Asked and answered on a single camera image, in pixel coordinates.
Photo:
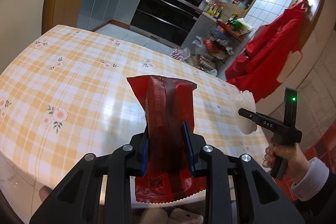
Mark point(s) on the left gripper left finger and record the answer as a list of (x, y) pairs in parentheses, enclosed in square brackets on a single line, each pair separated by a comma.
[(97, 189)]

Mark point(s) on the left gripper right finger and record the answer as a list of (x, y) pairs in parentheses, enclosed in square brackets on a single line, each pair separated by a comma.
[(237, 188)]

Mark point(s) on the bubble wrap bundle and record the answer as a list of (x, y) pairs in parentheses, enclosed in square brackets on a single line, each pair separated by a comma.
[(243, 109)]

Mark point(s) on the dark red snack wrapper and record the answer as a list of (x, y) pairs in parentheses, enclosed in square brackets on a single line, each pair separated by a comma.
[(167, 102)]

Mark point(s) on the white sleeve forearm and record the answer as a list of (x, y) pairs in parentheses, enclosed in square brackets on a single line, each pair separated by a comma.
[(314, 180)]

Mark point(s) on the grey kitchen cabinets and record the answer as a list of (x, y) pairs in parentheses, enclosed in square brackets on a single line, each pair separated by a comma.
[(94, 13)]

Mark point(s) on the right hand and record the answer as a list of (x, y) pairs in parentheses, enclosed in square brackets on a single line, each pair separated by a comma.
[(298, 164)]

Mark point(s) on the red hanging cloth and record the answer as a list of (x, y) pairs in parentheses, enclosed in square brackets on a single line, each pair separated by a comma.
[(258, 67)]

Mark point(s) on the yellow plaid floral tablecloth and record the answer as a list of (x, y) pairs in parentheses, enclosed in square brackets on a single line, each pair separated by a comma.
[(67, 94)]

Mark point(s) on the black oven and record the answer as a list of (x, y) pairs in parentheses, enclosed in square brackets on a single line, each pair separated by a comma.
[(166, 21)]

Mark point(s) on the wire rack with snacks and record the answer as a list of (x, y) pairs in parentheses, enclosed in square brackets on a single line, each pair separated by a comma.
[(215, 36)]

